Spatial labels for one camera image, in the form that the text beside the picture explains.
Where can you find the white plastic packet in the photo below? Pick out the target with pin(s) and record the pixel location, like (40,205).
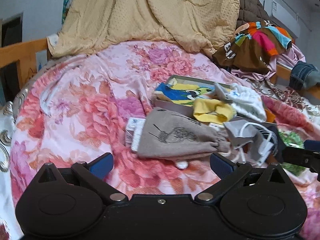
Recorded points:
(132,130)

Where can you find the yellow sock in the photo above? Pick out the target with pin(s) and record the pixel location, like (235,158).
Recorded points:
(205,110)

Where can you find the brown quilted jacket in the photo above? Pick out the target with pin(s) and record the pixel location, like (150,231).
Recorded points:
(250,7)

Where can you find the white air conditioner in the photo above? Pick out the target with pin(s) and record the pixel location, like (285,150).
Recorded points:
(282,12)

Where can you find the tan quilt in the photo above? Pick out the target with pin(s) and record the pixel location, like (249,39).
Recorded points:
(150,12)

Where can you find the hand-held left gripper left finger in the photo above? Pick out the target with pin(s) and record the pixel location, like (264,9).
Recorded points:
(101,165)

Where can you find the small white round object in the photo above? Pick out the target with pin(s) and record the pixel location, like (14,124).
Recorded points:
(181,165)

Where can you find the brown colourful striped garment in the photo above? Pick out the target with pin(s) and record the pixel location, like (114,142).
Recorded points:
(240,55)

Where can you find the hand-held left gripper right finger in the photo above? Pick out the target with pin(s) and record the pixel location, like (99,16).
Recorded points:
(221,163)

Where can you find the pink floral bed blanket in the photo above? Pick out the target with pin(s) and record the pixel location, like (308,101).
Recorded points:
(75,105)

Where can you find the small grey sock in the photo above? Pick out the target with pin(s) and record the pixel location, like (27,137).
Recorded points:
(221,91)

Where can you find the grey face mask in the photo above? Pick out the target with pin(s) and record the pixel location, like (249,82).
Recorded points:
(237,132)

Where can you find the blue jeans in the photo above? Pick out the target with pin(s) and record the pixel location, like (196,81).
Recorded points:
(300,72)

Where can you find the cartoon printed box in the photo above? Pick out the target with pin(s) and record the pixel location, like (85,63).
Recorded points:
(175,92)

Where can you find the dark striped sock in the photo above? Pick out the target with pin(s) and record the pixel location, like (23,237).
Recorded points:
(276,140)

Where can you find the green printed cloth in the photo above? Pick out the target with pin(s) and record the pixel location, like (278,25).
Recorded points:
(291,137)

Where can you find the colourful patterned cloth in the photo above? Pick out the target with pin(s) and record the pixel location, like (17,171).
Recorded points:
(67,5)

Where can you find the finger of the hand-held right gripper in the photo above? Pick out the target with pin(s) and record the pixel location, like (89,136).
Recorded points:
(312,145)

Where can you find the white sock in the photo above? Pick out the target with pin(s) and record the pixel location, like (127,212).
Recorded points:
(247,102)

